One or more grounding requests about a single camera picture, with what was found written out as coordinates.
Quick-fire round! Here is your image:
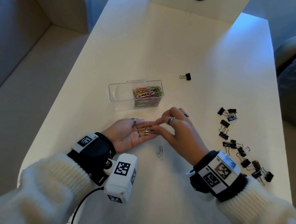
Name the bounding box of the person's left hand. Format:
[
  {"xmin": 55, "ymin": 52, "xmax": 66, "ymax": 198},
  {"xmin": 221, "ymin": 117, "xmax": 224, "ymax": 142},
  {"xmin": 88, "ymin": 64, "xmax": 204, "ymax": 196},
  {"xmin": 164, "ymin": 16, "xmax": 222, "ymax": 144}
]
[{"xmin": 100, "ymin": 116, "xmax": 160, "ymax": 157}]

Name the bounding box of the person's right hand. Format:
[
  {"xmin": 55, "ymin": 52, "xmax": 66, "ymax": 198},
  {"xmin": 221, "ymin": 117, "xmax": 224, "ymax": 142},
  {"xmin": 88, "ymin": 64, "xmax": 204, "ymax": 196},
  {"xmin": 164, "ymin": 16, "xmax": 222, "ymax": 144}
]
[{"xmin": 149, "ymin": 105, "xmax": 213, "ymax": 167}]

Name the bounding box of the group of black binder clips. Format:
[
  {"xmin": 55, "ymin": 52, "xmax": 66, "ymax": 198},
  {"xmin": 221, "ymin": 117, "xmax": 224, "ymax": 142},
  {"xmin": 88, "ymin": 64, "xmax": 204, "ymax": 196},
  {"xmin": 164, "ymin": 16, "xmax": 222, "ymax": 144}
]
[{"xmin": 213, "ymin": 107, "xmax": 279, "ymax": 187}]

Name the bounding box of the transparent box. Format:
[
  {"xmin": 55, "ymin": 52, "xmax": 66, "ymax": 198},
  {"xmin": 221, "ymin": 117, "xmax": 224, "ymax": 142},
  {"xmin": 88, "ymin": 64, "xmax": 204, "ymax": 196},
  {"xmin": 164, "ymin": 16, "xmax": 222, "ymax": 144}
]
[{"xmin": 107, "ymin": 76, "xmax": 165, "ymax": 113}]

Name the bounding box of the person's left forearm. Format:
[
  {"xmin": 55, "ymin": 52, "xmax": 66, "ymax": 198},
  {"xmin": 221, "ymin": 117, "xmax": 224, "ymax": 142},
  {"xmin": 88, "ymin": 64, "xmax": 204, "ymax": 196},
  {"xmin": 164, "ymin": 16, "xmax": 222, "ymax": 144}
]
[{"xmin": 0, "ymin": 149, "xmax": 97, "ymax": 224}]

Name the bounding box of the left marker wristband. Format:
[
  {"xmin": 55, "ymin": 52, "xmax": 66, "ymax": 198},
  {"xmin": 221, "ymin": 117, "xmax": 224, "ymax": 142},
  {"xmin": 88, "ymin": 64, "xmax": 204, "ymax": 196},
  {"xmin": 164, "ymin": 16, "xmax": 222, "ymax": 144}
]
[{"xmin": 65, "ymin": 130, "xmax": 118, "ymax": 188}]

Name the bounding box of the marker wristband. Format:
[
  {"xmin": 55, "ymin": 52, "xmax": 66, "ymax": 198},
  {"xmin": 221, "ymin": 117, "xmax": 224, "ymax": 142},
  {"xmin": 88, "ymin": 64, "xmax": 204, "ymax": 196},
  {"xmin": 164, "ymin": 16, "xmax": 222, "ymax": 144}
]
[
  {"xmin": 65, "ymin": 130, "xmax": 118, "ymax": 188},
  {"xmin": 188, "ymin": 148, "xmax": 250, "ymax": 204}
]

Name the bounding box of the right marker wristband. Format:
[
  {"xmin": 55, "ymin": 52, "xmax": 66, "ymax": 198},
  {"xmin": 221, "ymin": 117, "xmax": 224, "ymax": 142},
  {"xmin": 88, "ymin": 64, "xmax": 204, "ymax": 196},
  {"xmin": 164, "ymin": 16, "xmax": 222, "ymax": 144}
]
[{"xmin": 188, "ymin": 148, "xmax": 250, "ymax": 204}]

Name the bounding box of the long beige sofa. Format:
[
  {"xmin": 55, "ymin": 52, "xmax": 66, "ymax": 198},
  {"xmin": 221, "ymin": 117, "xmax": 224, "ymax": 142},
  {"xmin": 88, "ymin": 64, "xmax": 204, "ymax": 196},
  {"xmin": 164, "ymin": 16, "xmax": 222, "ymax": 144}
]
[{"xmin": 0, "ymin": 0, "xmax": 94, "ymax": 211}]

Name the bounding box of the white socket panel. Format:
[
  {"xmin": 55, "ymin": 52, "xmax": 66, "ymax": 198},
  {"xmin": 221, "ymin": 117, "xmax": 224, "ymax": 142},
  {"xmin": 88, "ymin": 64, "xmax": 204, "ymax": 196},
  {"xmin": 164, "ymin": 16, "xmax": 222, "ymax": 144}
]
[{"xmin": 150, "ymin": 0, "xmax": 253, "ymax": 25}]

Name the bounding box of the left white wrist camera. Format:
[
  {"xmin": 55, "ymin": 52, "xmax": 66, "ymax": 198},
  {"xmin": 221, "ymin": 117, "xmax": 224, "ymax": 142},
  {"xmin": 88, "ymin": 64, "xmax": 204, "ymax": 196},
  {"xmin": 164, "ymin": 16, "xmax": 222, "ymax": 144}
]
[{"xmin": 102, "ymin": 152, "xmax": 138, "ymax": 205}]

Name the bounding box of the left black camera cable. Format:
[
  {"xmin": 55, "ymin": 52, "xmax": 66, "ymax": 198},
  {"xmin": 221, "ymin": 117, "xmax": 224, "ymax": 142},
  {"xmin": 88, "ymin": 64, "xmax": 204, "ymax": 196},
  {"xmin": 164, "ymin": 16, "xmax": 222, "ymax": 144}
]
[{"xmin": 69, "ymin": 185, "xmax": 106, "ymax": 224}]

